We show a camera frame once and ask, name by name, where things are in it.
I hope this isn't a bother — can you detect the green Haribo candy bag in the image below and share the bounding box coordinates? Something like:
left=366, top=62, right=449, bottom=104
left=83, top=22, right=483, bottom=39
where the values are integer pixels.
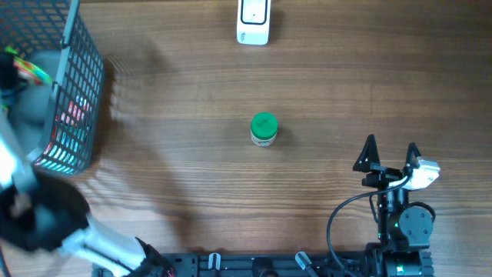
left=5, top=46, right=53, bottom=86

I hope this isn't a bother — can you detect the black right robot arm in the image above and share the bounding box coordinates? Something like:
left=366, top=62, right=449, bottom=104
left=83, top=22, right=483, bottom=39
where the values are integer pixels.
left=351, top=135, right=440, bottom=276

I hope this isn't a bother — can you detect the dark grey plastic basket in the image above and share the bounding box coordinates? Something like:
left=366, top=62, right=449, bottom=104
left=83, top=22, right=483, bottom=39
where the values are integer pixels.
left=1, top=1, right=105, bottom=175

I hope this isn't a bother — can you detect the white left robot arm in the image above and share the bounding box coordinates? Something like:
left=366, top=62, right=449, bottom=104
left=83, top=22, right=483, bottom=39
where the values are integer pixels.
left=1, top=117, right=173, bottom=276

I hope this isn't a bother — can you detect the green lid jar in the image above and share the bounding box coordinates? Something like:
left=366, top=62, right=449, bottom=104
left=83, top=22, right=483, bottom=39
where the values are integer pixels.
left=250, top=112, right=278, bottom=147

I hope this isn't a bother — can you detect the white barcode scanner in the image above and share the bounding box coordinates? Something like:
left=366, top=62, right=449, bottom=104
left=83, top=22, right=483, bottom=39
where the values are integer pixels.
left=236, top=0, right=271, bottom=45

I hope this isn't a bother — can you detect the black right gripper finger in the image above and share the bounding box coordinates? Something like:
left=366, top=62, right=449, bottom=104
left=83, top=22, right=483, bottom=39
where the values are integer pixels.
left=405, top=142, right=421, bottom=168
left=353, top=134, right=381, bottom=172

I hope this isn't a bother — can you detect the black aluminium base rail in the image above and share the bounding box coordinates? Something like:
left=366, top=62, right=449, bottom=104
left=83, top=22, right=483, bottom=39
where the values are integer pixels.
left=91, top=252, right=435, bottom=277

